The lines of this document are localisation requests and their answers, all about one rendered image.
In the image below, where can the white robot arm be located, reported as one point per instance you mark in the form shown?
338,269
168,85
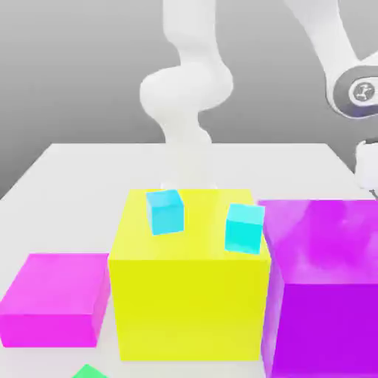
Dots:
186,88

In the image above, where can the small light blue cube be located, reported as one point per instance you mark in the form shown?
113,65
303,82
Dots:
165,215

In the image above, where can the small cyan cube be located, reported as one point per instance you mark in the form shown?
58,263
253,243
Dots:
243,233

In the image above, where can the small green cube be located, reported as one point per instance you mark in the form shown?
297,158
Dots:
88,372

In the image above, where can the large yellow box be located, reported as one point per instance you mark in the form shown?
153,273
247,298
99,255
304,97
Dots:
189,307

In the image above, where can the large pink box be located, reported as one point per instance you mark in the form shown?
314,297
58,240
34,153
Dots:
53,295

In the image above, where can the large purple box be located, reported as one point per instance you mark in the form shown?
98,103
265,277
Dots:
324,324

